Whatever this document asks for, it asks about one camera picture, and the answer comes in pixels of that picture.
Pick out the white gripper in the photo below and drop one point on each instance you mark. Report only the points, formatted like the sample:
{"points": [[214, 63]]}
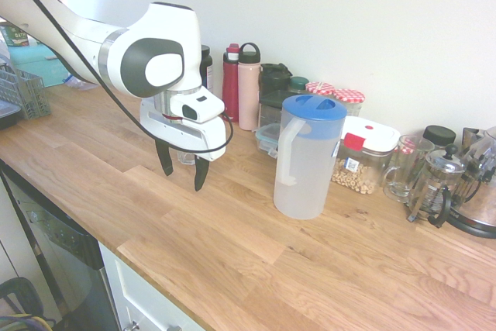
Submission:
{"points": [[182, 133]]}

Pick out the translucent pitcher with blue lid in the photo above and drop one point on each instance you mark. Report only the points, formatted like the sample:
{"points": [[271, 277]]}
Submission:
{"points": [[306, 176]]}

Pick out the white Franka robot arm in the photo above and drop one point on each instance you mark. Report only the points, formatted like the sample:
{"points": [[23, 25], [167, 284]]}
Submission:
{"points": [[116, 48]]}

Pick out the red water bottle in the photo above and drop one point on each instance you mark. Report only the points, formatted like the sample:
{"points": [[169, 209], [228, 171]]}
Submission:
{"points": [[230, 87]]}

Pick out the pink water bottle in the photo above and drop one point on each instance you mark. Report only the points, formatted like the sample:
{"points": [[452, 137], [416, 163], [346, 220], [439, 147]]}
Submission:
{"points": [[248, 94]]}

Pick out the clear faceted drinking glass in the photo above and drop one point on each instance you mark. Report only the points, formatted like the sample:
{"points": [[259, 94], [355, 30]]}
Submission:
{"points": [[186, 157]]}

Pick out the black protein powder tub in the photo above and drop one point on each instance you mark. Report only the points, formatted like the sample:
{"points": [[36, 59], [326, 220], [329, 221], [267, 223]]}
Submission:
{"points": [[207, 67]]}

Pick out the clear container with black lid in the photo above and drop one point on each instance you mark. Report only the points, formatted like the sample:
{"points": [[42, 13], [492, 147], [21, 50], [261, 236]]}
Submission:
{"points": [[271, 103]]}

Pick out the dark green shaker bottle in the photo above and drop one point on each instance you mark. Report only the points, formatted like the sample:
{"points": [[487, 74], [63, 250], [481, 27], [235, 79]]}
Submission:
{"points": [[273, 79]]}

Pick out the clear zip plastic bag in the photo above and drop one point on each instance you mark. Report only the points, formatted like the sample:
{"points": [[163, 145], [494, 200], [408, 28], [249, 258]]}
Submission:
{"points": [[79, 83]]}

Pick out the white cabinet drawer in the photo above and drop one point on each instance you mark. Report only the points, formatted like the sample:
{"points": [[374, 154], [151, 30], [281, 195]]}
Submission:
{"points": [[139, 300]]}

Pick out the jar with green lid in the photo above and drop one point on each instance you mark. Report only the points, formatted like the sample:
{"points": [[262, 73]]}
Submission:
{"points": [[298, 83]]}

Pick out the stainless steel dishwasher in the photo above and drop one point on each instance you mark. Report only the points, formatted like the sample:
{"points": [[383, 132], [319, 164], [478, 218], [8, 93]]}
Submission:
{"points": [[58, 253]]}

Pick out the metal drawer knob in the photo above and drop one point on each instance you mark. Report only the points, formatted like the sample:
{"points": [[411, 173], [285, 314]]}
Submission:
{"points": [[174, 328], [133, 325]]}

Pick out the grey plastic cutlery basket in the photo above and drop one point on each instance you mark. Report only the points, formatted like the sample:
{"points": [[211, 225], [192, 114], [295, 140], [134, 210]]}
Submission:
{"points": [[31, 94]]}

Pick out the teal bread box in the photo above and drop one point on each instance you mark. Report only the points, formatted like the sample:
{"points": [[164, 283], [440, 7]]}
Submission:
{"points": [[35, 63]]}

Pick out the black tray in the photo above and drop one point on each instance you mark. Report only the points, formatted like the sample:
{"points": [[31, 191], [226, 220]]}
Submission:
{"points": [[7, 118]]}

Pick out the cereal container white red lid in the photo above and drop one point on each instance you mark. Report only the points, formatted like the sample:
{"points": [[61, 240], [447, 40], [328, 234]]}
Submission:
{"points": [[372, 137]]}

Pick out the black chair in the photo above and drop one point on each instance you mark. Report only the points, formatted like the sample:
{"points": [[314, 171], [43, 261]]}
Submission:
{"points": [[23, 296]]}

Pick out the green oatmeal cup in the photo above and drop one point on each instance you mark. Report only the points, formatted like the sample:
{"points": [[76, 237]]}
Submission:
{"points": [[17, 36]]}

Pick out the clear glass mug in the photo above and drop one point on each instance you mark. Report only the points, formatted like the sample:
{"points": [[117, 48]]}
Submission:
{"points": [[403, 178]]}

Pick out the glass French press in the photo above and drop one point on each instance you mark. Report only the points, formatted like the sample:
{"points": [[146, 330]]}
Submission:
{"points": [[434, 187]]}

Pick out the jar with black lid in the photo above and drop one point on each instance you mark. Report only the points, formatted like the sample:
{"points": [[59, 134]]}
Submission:
{"points": [[439, 135]]}

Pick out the stainless steel electric kettle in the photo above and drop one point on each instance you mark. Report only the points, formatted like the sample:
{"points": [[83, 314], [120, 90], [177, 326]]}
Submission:
{"points": [[480, 207]]}

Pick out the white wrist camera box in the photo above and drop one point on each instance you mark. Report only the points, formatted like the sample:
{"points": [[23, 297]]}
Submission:
{"points": [[197, 108]]}

